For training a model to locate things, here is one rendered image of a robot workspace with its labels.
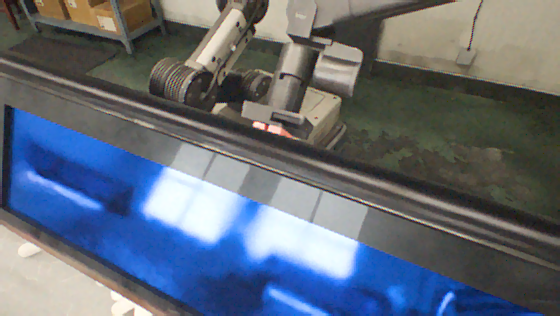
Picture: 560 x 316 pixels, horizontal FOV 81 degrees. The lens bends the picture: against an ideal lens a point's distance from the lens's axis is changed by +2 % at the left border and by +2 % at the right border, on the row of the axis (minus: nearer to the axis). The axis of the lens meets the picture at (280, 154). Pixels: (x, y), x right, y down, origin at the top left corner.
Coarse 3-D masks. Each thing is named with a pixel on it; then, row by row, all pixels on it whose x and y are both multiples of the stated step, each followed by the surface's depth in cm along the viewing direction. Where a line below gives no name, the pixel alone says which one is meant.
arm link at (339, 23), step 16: (320, 0) 46; (336, 0) 46; (352, 0) 45; (368, 0) 45; (384, 0) 45; (400, 0) 44; (416, 0) 44; (432, 0) 44; (448, 0) 45; (288, 16) 48; (320, 16) 46; (336, 16) 46; (352, 16) 46; (368, 16) 46; (384, 16) 47; (320, 32) 50; (336, 32) 51
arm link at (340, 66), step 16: (304, 0) 46; (304, 16) 46; (288, 32) 47; (304, 32) 47; (320, 48) 52; (336, 48) 48; (352, 48) 47; (320, 64) 47; (336, 64) 47; (352, 64) 47; (320, 80) 48; (336, 80) 47; (352, 80) 47; (352, 96) 51
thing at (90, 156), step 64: (0, 64) 13; (0, 128) 13; (64, 128) 12; (128, 128) 11; (192, 128) 10; (256, 128) 10; (0, 192) 14; (64, 192) 13; (128, 192) 11; (192, 192) 10; (256, 192) 9; (320, 192) 9; (384, 192) 8; (448, 192) 8; (64, 256) 13; (128, 256) 12; (192, 256) 11; (256, 256) 10; (320, 256) 9; (384, 256) 8; (448, 256) 8; (512, 256) 7
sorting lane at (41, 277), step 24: (0, 240) 49; (24, 240) 49; (0, 264) 47; (24, 264) 47; (48, 264) 47; (0, 288) 44; (24, 288) 44; (48, 288) 44; (72, 288) 44; (96, 288) 44; (0, 312) 42; (24, 312) 42; (48, 312) 42; (72, 312) 42; (96, 312) 42
